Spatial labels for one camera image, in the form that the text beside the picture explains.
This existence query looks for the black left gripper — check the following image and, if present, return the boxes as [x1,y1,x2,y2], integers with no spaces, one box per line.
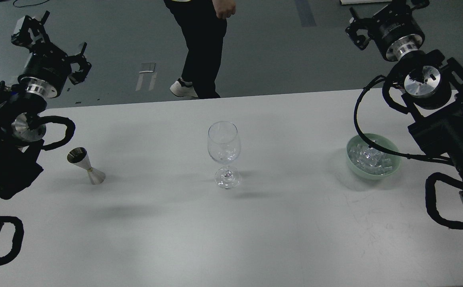
[11,11,92,98]

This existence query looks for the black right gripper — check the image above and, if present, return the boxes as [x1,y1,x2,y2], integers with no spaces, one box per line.
[345,0,430,62]

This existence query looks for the steel cocktail jigger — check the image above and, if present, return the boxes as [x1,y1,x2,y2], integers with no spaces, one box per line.
[67,147,106,185]

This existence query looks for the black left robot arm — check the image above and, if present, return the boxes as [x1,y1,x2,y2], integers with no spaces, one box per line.
[0,11,92,266]

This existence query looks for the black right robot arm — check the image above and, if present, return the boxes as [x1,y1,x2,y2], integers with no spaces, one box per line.
[345,0,463,230]

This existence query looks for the clear ice cubes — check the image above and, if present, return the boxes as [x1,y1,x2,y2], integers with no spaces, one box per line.
[347,143,394,175]

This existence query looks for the clear wine glass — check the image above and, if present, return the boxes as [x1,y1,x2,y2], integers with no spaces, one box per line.
[207,121,242,190]

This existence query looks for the green bowl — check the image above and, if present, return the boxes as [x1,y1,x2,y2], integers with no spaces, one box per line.
[345,136,402,181]

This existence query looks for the person in black trousers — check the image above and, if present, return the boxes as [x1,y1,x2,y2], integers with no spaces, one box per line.
[164,0,236,99]

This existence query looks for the black floor cable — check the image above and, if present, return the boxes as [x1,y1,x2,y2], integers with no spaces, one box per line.
[0,0,51,16]

